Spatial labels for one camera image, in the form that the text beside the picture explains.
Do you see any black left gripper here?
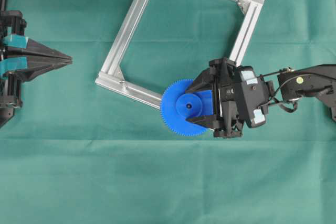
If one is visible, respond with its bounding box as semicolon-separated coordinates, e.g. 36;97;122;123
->
0;9;73;109

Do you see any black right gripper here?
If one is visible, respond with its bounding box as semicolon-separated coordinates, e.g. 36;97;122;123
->
185;57;271;138

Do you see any blue plastic gear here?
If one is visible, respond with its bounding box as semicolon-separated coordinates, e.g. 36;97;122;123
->
160;79;213;136

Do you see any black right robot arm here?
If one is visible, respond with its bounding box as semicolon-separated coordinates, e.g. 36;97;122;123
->
185;58;335;138

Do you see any green table cloth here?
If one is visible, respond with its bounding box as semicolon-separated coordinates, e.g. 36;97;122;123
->
1;0;335;223

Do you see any aluminium extrusion frame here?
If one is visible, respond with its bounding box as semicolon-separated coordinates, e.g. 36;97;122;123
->
95;0;266;109

